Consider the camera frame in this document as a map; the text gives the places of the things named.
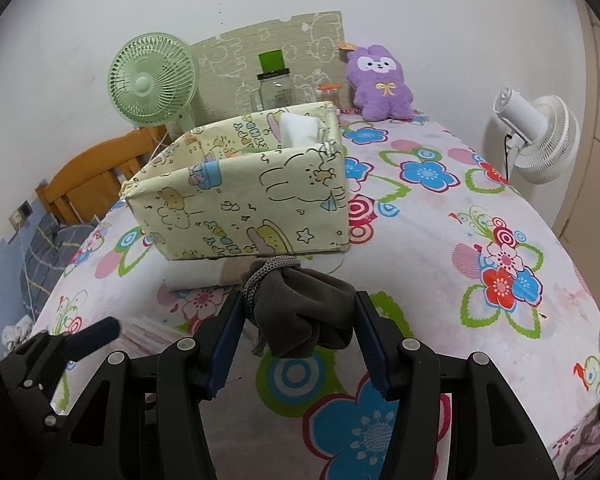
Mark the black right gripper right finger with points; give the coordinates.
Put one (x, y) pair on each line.
(455, 416)

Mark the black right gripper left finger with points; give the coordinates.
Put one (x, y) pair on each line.
(140, 418)

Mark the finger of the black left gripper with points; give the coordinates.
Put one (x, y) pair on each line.
(33, 438)

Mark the dark grey sock bundle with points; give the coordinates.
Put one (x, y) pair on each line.
(295, 309)

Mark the white paper towel roll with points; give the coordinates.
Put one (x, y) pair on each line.
(299, 131)

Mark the white crumpled bedding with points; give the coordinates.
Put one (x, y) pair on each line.
(14, 336)

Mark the white folded towel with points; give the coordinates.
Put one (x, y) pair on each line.
(194, 274)

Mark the floral tablecloth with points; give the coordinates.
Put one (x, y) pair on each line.
(444, 247)

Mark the grey plaid pillow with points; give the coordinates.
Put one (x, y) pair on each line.
(46, 258)

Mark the wooden bed headboard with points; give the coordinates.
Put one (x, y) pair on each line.
(88, 185)

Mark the yellow cartoon fabric storage box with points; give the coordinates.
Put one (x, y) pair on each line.
(229, 189)

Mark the white desk fan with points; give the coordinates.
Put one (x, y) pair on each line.
(544, 135)

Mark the green desk fan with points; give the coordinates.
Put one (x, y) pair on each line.
(153, 80)

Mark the purple plush bunny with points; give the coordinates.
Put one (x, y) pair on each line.
(377, 81)

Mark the cotton swab jar orange lid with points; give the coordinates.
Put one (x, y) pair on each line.
(328, 92)

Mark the glass mason jar mug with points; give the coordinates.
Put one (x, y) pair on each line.
(275, 91)

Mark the green cup on jar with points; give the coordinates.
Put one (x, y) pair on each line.
(271, 61)

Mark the wall power socket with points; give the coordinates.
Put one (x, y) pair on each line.
(20, 216)

